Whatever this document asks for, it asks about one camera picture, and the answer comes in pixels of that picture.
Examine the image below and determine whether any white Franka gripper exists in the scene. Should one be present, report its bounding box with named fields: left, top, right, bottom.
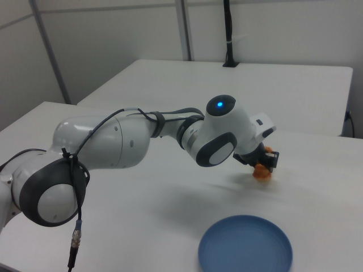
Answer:
left=233, top=112, right=280, bottom=173

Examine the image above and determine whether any orange toy bread loaf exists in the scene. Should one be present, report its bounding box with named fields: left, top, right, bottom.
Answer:
left=251, top=145, right=273, bottom=182

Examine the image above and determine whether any blue round plate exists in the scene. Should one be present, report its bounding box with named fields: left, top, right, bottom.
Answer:
left=197, top=214, right=294, bottom=272

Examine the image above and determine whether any black cable at table edge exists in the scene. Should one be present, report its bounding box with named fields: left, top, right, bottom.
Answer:
left=344, top=109, right=356, bottom=138

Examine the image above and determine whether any black table clamp mount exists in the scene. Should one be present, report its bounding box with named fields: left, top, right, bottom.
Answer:
left=222, top=0, right=239, bottom=69

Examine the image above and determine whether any grey partition frame post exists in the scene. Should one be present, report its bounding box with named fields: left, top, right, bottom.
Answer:
left=179, top=0, right=195, bottom=61
left=28, top=0, right=73, bottom=105

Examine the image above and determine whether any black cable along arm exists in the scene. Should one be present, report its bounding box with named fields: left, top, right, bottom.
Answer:
left=66, top=107, right=205, bottom=270

